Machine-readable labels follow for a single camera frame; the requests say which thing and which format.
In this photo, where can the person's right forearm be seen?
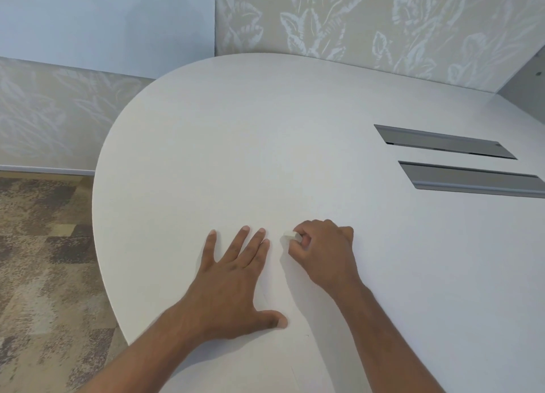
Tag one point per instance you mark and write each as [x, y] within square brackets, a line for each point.
[383, 346]

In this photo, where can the person's left hand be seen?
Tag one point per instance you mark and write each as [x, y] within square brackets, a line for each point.
[230, 286]

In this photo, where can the small white eraser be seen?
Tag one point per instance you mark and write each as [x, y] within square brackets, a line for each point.
[291, 235]

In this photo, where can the person's left middle finger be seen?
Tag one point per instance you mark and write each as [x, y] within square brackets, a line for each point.
[252, 250]

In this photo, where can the person's left thumb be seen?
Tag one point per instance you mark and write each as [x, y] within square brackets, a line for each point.
[270, 320]

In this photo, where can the person's left little finger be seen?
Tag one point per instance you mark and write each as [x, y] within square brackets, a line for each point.
[210, 250]

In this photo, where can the person's right thumb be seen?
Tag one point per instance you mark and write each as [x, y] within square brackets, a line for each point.
[296, 253]

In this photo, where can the person's right hand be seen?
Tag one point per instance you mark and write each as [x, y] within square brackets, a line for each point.
[328, 260]

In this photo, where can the person's left forearm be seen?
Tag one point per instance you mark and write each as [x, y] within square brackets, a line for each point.
[149, 360]

